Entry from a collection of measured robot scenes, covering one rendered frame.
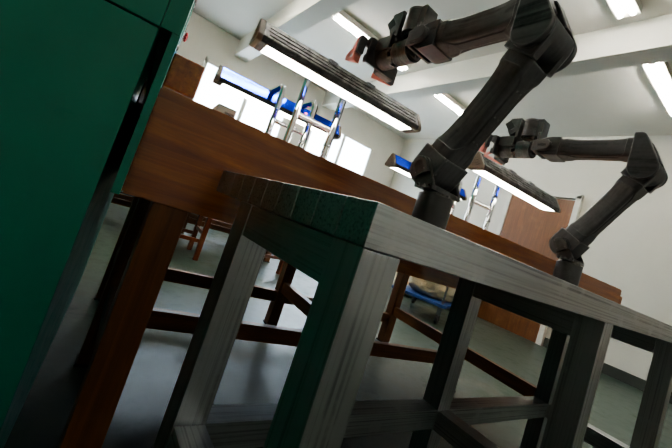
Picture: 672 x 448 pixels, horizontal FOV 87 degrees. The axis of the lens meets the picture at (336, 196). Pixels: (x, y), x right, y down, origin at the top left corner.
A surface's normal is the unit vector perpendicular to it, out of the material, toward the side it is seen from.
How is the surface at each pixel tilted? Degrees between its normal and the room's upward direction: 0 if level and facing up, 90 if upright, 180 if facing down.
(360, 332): 90
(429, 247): 90
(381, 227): 90
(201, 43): 90
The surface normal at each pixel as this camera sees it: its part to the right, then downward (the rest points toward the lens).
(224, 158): 0.49, 0.09
